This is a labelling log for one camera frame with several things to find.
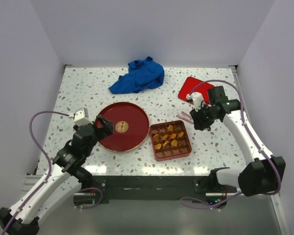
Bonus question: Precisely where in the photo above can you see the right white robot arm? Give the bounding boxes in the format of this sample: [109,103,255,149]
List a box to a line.
[186,86,286,196]

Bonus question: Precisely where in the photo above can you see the blue crumpled cloth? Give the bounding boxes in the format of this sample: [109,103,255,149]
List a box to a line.
[108,57,165,94]

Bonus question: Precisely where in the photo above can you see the pink metal tongs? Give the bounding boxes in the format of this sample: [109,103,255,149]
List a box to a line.
[177,112,194,124]

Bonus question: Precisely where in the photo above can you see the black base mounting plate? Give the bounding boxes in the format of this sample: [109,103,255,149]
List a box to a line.
[82,176,237,204]

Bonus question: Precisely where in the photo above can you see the round cookie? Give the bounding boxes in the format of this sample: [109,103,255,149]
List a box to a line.
[154,143,162,149]
[153,134,160,140]
[171,140,178,147]

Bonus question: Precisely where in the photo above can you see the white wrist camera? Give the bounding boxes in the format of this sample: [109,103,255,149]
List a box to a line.
[186,92,205,110]
[73,108,91,126]

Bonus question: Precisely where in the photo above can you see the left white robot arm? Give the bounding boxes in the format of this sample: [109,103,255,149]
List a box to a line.
[0,108,114,235]

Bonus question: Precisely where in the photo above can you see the round dark red tray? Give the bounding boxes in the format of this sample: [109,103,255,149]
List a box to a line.
[99,102,149,152]

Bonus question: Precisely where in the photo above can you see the red compartment cookie box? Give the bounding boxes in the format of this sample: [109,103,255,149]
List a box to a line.
[149,120,192,162]

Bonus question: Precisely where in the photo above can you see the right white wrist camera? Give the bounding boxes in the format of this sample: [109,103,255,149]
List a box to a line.
[186,92,205,110]

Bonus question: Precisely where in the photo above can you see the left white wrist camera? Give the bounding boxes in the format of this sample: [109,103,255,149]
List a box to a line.
[73,108,91,126]

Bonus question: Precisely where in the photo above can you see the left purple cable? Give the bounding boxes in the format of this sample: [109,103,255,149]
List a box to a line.
[0,110,103,233]

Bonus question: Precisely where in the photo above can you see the red square box lid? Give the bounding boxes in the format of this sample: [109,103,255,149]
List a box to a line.
[178,76,215,103]

